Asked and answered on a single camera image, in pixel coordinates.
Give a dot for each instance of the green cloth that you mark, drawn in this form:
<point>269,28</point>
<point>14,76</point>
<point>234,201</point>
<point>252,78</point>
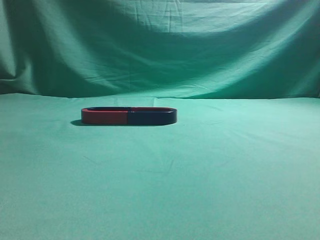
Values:
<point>242,162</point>

